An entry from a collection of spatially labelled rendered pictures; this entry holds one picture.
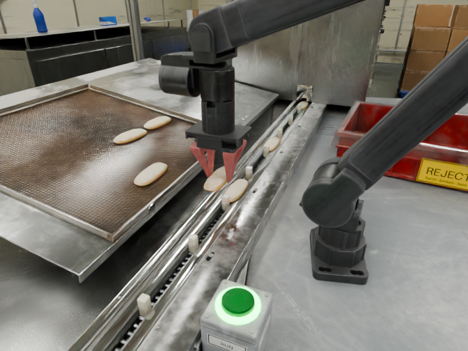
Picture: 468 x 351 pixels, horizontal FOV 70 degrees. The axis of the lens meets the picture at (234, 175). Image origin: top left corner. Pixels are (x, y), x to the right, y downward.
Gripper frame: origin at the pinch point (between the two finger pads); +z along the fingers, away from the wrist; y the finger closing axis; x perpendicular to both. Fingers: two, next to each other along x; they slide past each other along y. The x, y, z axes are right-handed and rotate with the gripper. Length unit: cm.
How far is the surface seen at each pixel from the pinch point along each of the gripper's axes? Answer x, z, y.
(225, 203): -1.8, 7.2, -0.2
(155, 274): 19.7, 7.9, 2.1
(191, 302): 23.3, 6.7, -6.0
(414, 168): -33, 8, -37
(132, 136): -10.4, 0.0, 27.5
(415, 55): -441, 36, -68
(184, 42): -278, 12, 164
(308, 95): -80, 4, -2
